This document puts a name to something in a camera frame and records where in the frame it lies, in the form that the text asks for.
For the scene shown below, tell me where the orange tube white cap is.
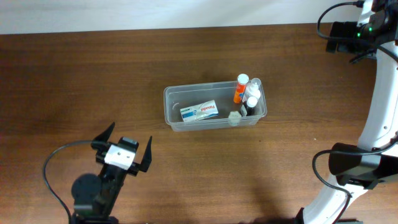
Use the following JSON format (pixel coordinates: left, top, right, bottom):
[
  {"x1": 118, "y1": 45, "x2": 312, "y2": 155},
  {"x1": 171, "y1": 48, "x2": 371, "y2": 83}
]
[{"x1": 233, "y1": 73, "x2": 249, "y2": 104}]

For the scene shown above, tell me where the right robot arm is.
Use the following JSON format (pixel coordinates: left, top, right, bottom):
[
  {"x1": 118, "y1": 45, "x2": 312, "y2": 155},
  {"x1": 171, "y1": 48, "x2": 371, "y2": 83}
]
[{"x1": 294, "y1": 0, "x2": 397, "y2": 223}]

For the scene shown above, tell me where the gold-lidded small jar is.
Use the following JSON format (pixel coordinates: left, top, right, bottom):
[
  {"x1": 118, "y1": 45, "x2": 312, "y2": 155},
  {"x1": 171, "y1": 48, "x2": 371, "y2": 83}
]
[{"x1": 228, "y1": 111, "x2": 242, "y2": 126}]

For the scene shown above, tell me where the clear plastic container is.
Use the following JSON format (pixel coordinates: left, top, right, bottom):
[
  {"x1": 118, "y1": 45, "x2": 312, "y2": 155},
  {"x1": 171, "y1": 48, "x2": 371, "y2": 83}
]
[{"x1": 164, "y1": 81, "x2": 267, "y2": 132}]

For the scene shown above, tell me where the white Panadol box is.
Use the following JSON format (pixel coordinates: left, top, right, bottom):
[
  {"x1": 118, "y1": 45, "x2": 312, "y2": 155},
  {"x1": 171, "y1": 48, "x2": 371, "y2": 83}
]
[{"x1": 180, "y1": 100, "x2": 219, "y2": 122}]

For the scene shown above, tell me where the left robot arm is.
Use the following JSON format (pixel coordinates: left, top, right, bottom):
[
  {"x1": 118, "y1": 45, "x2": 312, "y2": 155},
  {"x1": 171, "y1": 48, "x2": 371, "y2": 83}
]
[{"x1": 71, "y1": 123, "x2": 152, "y2": 223}]

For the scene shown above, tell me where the white Calamol lotion bottle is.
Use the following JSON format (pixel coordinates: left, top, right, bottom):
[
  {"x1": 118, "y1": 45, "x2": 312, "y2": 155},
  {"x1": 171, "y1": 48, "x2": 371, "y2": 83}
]
[{"x1": 242, "y1": 78, "x2": 261, "y2": 103}]

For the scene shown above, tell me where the black bottle white cap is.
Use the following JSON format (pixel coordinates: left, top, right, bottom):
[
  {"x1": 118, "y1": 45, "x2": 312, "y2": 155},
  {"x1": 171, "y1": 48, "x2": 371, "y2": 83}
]
[{"x1": 240, "y1": 96, "x2": 258, "y2": 117}]

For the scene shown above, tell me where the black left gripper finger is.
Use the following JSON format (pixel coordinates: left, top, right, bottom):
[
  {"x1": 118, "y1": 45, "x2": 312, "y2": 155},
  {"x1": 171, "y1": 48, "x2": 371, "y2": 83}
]
[
  {"x1": 92, "y1": 122, "x2": 116, "y2": 144},
  {"x1": 139, "y1": 136, "x2": 152, "y2": 172}
]

